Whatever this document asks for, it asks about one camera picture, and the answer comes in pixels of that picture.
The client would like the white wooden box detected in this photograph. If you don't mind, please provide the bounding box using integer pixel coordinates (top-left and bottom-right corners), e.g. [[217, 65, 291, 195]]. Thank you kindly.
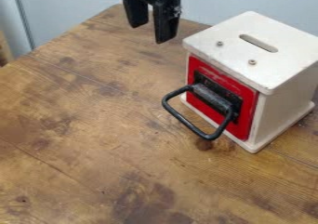
[[183, 11, 318, 153]]

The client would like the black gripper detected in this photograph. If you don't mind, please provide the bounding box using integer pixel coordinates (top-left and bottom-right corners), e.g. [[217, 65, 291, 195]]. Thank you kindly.
[[122, 0, 181, 44]]

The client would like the red drawer with black handle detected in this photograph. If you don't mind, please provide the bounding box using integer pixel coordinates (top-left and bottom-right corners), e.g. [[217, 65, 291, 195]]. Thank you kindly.
[[161, 55, 257, 140]]

